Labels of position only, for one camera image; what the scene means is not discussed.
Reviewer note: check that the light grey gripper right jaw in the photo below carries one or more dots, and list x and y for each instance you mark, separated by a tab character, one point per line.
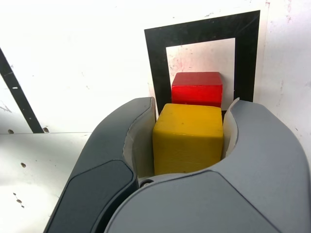
255	182

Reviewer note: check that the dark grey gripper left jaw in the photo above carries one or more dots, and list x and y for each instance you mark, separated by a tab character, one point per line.
102	150

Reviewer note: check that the yellow cube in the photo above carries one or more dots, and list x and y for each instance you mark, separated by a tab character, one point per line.
187	140

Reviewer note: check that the red cube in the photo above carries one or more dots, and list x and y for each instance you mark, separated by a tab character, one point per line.
196	92

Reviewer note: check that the black tape square outline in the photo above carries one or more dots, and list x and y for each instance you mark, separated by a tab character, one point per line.
155	60

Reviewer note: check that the black tape strip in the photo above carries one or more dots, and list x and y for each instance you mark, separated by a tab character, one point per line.
22	97

